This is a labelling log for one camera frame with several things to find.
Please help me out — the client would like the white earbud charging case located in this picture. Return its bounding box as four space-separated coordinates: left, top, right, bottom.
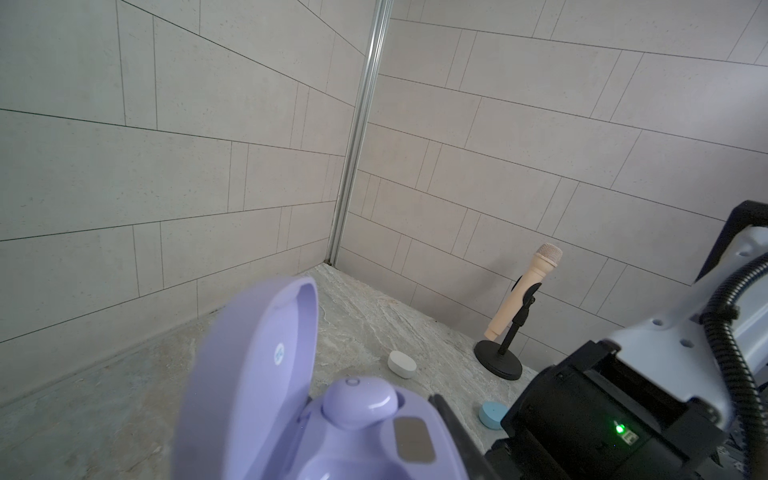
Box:
387 350 417 379

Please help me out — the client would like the beige wooden handle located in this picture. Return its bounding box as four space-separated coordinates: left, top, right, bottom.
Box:
484 243 563 341

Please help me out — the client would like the aluminium corner frame post right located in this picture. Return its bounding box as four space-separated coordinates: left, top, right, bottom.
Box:
325 0 394 267

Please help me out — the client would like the purple earbud charging case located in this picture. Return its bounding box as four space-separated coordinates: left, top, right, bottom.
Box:
172 276 467 479

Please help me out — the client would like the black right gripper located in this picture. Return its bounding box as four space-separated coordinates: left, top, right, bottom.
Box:
428 341 726 480

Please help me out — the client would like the black round stand base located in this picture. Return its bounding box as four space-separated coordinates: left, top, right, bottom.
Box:
473 283 541 380

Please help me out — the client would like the light blue earbud charging case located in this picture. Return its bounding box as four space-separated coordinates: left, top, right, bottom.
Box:
478 401 509 430

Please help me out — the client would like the purple earbud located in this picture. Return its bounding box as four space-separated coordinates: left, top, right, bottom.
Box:
322 377 399 431

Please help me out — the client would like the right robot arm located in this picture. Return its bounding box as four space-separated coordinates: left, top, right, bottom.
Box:
431 201 767 479

